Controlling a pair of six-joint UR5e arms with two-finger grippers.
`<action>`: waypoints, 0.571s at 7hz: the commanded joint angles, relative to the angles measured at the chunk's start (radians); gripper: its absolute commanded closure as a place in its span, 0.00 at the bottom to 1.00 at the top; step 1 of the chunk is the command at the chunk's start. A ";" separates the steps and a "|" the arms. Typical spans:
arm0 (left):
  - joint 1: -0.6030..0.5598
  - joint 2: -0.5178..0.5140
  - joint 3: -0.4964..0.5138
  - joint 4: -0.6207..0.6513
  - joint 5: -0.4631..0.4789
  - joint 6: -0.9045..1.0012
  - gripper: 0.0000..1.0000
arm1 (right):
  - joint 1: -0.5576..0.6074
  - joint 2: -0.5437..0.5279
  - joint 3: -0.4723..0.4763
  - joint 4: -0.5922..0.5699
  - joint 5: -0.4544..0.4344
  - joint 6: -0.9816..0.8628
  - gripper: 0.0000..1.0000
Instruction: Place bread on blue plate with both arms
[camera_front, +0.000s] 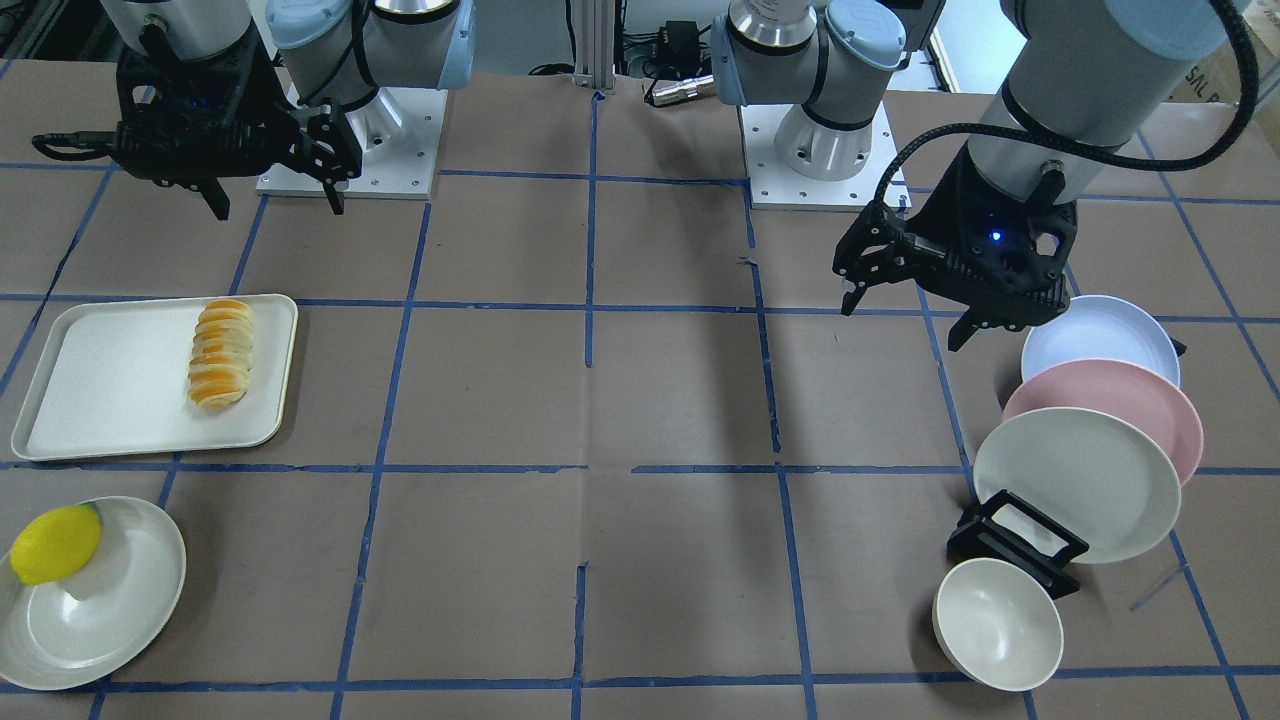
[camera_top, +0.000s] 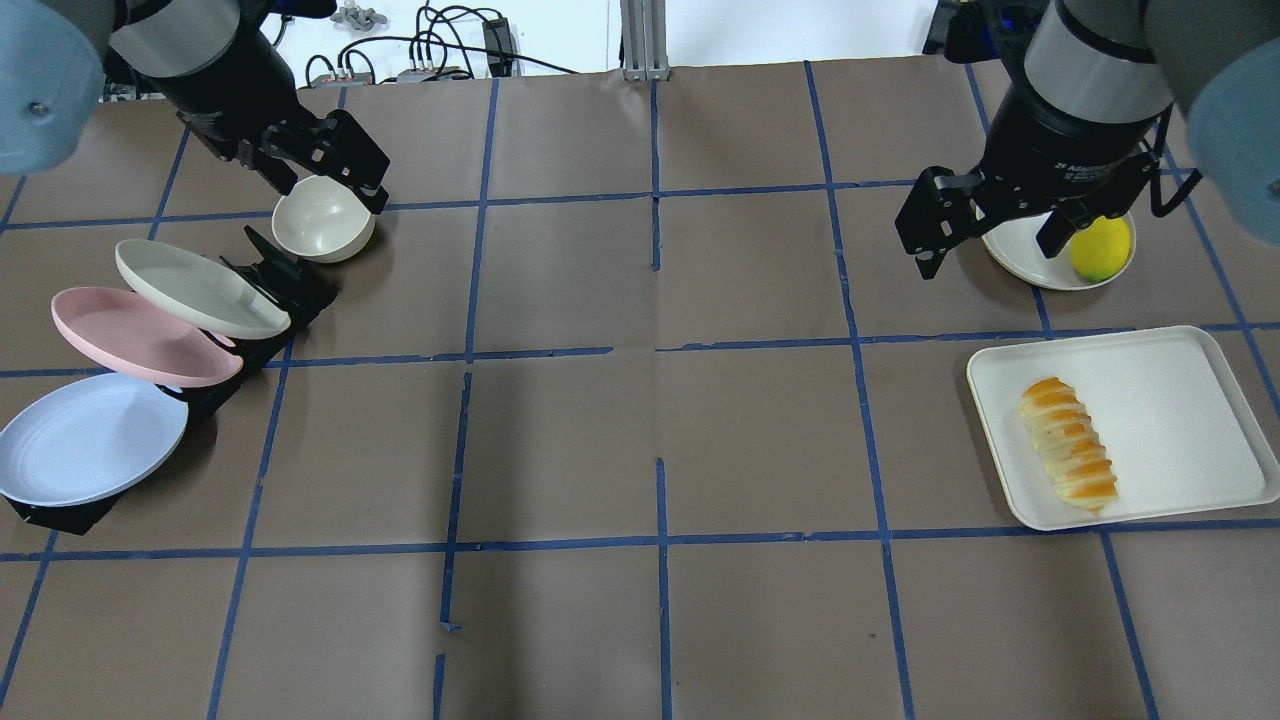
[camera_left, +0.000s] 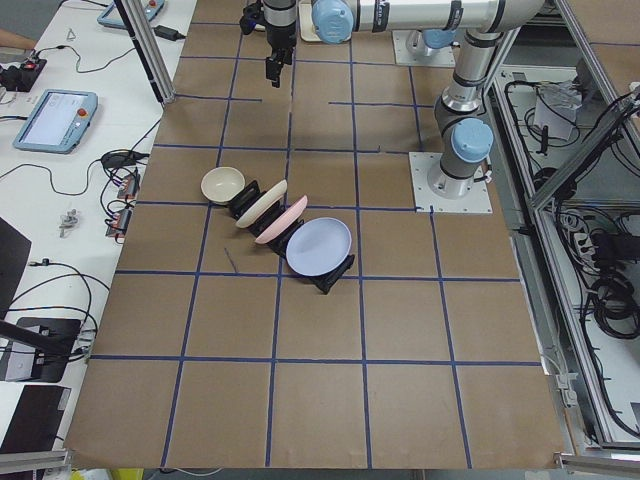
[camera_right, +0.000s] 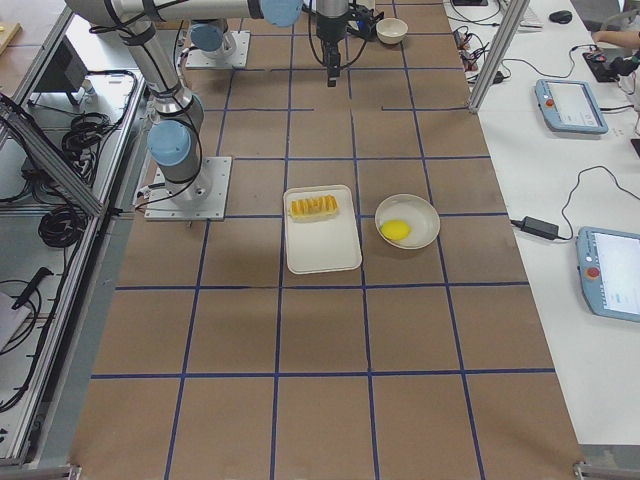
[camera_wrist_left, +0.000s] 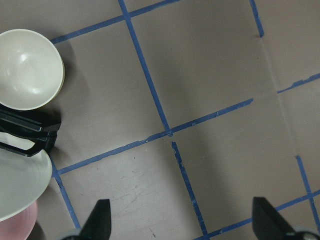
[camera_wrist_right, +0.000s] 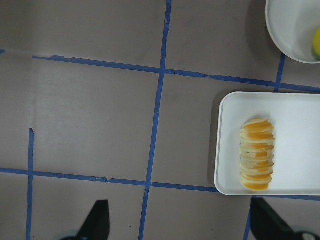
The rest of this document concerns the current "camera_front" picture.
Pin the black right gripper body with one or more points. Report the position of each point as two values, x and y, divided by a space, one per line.
268 104

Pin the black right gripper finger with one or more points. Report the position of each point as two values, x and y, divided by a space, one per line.
329 151
215 196

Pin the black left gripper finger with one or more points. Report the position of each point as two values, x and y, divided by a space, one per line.
970 323
875 249

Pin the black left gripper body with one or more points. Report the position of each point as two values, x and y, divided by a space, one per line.
945 222

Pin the blue plate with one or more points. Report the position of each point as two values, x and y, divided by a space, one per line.
1101 327

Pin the orange striped bread loaf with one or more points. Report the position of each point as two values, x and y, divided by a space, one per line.
221 354

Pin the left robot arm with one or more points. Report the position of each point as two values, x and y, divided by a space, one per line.
1089 75

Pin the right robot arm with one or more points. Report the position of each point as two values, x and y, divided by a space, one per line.
335 98

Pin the pink plate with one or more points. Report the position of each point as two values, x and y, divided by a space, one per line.
1128 391

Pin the cream plate in rack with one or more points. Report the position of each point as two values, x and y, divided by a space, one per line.
1096 475

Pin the white plate under lemon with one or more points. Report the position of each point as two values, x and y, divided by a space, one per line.
59 635

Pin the black dish rack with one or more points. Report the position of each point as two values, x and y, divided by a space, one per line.
979 536

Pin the white rectangular tray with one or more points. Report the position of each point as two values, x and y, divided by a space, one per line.
112 381

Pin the silver metal connector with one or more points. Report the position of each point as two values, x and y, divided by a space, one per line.
679 92

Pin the cardboard box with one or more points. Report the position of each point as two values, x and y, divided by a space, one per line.
1215 78

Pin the black power adapter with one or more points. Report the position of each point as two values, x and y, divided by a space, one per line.
678 42

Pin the cream bowl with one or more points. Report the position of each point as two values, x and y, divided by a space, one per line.
997 625

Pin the yellow lemon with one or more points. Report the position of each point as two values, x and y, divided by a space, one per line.
56 544

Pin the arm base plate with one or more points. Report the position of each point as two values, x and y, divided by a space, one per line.
793 164
400 131

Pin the aluminium frame post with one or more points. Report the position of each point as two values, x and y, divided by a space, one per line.
595 40

